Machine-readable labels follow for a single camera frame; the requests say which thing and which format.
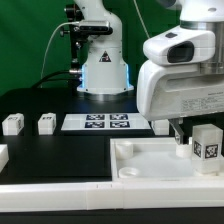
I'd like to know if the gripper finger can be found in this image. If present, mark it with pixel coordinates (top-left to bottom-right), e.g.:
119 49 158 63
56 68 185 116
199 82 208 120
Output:
169 118 184 145

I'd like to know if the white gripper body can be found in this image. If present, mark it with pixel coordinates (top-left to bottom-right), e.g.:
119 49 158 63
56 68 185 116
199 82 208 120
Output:
137 60 224 121

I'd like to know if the white square tabletop part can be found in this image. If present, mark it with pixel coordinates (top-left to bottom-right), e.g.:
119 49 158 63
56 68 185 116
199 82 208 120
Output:
109 136 224 183

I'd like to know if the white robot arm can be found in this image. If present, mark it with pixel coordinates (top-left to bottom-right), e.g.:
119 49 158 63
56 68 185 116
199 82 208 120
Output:
74 0 224 134

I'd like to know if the white marker plate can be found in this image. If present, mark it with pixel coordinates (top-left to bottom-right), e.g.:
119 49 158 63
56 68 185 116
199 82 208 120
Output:
62 113 150 131

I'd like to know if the white left fence piece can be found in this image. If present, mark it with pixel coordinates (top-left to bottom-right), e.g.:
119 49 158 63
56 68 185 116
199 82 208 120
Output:
0 144 9 172

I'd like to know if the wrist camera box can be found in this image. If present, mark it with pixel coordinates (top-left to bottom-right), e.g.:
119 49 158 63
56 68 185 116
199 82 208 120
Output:
143 26 216 66

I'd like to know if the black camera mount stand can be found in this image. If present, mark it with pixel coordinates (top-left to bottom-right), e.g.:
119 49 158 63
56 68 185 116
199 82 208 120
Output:
60 3 86 89

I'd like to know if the white cable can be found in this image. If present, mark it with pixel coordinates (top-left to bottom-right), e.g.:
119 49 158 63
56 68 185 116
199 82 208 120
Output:
40 21 80 81

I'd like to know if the black cable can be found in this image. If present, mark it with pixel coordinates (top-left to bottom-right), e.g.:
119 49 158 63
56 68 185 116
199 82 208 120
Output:
31 70 81 89

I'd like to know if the white front fence wall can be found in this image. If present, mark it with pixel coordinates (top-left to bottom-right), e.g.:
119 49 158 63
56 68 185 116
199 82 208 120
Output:
0 179 224 212

